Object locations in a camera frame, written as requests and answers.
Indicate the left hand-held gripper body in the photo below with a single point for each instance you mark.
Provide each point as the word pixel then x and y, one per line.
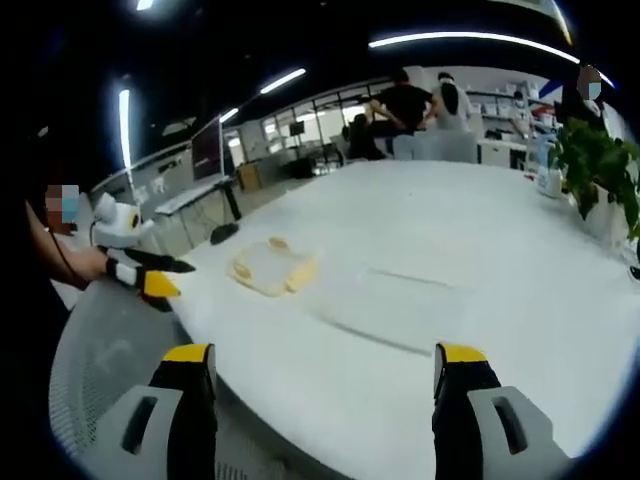
pixel 117 225

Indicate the white plant pot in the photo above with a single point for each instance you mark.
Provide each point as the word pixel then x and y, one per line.
pixel 611 220

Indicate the dark computer monitor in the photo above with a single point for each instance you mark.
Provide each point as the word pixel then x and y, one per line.
pixel 207 150

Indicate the white office desk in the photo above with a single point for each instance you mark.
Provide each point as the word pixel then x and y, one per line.
pixel 192 200

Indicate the small black object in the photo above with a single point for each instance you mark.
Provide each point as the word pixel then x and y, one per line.
pixel 224 233

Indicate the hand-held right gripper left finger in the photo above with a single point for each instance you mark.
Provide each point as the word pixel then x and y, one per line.
pixel 150 430

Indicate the person's left hand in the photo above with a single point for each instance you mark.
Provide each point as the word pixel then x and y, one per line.
pixel 87 265

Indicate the long ceiling light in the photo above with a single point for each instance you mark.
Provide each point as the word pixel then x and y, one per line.
pixel 470 41
pixel 229 115
pixel 283 80
pixel 125 130

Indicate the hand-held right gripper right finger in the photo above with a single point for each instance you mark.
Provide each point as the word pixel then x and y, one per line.
pixel 505 430

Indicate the white spray bottle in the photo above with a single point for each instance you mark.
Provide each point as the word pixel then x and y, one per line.
pixel 549 176

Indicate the grey mesh office chair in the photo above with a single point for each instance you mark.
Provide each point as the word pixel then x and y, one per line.
pixel 115 340

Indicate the white storage shelf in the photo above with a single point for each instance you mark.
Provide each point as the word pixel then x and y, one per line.
pixel 500 102

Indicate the small dark screen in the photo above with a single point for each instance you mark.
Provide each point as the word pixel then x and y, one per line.
pixel 296 128

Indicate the green potted plant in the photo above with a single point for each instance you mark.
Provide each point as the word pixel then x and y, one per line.
pixel 595 160

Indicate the person's dark clothed torso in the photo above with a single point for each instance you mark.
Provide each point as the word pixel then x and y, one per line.
pixel 22 300

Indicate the cardboard box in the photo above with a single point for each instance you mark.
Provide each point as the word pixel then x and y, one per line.
pixel 250 176

